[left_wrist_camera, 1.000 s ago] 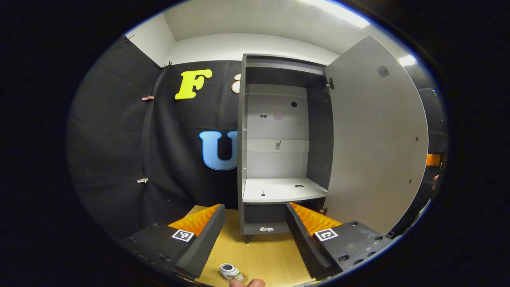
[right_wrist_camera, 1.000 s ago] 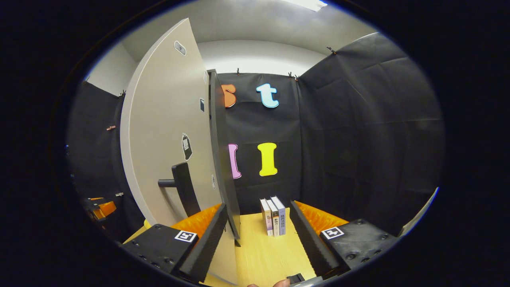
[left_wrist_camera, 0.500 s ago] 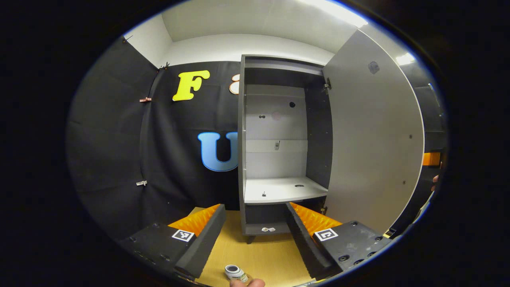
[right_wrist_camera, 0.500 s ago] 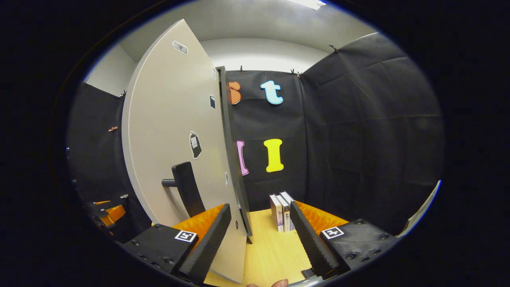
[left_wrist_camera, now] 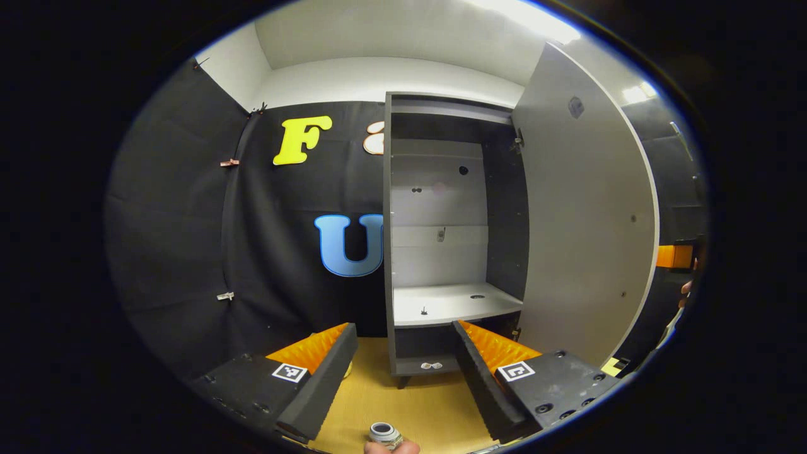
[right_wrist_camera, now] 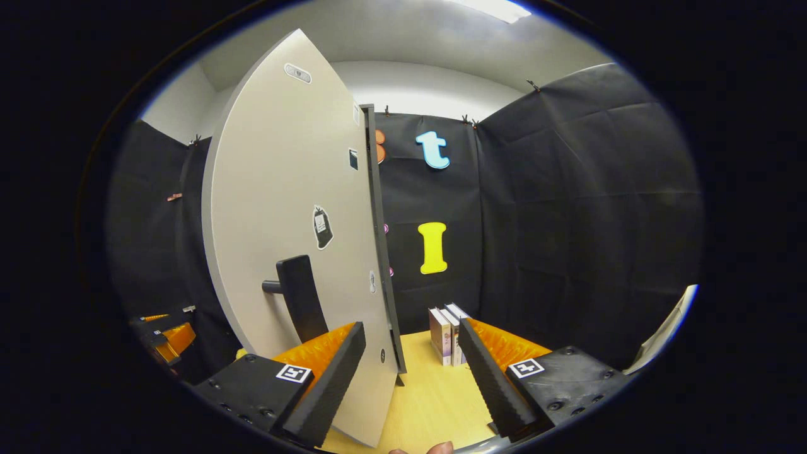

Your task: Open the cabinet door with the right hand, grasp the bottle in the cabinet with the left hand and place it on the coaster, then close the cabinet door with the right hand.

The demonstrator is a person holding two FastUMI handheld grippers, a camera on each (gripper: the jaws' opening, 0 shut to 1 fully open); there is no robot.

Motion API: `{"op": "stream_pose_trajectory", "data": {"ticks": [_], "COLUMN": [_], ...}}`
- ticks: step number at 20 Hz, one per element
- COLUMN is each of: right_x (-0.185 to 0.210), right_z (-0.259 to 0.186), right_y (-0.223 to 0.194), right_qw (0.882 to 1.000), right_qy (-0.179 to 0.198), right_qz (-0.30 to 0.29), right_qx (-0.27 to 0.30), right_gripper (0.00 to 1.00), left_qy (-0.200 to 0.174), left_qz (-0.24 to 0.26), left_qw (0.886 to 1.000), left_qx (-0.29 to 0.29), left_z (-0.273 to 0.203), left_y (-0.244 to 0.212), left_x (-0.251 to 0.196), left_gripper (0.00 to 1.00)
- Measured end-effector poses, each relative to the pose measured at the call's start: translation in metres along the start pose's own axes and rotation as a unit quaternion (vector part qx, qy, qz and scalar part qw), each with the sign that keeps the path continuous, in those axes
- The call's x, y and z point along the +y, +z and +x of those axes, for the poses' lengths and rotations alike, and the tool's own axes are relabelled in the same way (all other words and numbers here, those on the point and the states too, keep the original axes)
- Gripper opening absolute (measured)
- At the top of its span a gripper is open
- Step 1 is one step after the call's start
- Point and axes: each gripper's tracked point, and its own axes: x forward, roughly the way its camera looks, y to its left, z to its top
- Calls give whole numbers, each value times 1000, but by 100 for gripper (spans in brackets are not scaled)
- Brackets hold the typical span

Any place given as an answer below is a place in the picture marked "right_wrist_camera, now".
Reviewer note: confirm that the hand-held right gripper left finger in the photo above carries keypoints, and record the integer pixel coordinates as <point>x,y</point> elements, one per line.
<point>321,397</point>

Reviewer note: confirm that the white panel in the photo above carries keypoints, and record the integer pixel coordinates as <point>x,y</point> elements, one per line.
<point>668,328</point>

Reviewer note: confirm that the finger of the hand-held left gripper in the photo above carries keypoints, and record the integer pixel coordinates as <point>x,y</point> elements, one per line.
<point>154,322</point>
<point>179,337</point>

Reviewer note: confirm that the long ceiling light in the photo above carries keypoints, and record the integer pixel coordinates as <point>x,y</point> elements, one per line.
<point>495,9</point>

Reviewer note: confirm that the black backdrop cloth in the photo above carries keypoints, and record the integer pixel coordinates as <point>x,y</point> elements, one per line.
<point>567,221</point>

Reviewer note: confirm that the beige cabinet door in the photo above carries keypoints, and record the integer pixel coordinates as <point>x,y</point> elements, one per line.
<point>277,176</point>

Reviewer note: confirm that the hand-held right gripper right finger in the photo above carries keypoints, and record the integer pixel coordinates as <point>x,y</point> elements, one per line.
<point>492,391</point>

